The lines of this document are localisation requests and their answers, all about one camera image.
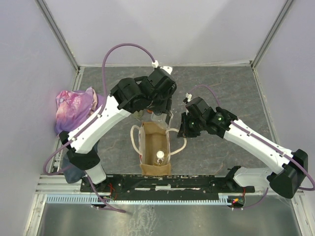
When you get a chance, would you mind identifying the aluminium front rail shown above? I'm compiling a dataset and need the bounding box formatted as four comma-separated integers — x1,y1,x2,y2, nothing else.
34,174,306,195

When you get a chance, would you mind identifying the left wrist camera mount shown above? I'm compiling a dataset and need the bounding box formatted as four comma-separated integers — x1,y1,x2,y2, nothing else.
151,60,173,75

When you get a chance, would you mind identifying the right aluminium frame post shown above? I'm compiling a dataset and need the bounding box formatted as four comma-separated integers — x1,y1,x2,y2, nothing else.
251,0,295,69

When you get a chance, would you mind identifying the left aluminium frame post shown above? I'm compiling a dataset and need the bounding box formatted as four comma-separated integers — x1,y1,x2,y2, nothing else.
35,0,80,71

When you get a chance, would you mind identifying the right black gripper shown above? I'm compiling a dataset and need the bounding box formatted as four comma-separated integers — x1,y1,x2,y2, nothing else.
177,113,205,139

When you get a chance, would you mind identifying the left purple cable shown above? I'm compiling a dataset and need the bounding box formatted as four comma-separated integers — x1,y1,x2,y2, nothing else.
43,43,158,213

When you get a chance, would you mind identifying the burlap watermelon canvas bag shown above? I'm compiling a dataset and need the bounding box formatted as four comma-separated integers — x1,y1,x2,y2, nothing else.
130,122,187,176

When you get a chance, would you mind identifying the purple cable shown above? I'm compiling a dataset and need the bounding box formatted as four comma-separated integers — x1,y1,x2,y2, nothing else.
185,85,315,211
43,43,158,213

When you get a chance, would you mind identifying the clear square bottle grey cap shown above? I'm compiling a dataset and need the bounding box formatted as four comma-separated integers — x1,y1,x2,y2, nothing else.
151,112,173,130

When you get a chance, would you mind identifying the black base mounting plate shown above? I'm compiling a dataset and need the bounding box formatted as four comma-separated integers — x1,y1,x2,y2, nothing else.
94,174,255,194

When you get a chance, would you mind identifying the dark blue towel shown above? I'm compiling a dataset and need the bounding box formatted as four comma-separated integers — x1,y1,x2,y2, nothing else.
62,143,100,183

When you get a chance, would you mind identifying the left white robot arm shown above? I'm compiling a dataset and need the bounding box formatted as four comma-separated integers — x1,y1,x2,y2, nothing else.
60,66,177,192

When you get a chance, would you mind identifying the light blue cable duct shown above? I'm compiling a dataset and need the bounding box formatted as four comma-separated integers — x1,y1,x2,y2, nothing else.
46,194,231,206

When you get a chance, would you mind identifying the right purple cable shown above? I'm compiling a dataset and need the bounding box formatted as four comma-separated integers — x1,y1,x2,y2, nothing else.
185,85,315,211

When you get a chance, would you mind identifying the green bottle white cap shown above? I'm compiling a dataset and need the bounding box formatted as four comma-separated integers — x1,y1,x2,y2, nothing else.
132,110,143,119

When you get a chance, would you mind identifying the aluminium frame post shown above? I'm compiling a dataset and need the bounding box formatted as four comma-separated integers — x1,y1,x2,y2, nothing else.
251,0,295,69
35,0,80,71

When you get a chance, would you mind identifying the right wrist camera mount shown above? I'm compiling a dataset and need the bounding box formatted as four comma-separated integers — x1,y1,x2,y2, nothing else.
183,92,192,104

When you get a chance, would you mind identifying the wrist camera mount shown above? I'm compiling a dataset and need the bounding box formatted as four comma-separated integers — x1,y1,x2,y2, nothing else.
183,92,192,104
151,60,173,75

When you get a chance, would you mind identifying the pink purple cloth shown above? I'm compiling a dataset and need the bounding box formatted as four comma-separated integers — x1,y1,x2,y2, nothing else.
55,87,104,135

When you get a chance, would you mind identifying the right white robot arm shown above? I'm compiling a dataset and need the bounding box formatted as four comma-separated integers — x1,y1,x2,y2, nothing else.
177,93,309,199

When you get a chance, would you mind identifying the clear yellow bottle white cap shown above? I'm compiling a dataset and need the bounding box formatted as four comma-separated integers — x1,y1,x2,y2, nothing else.
154,150,165,166

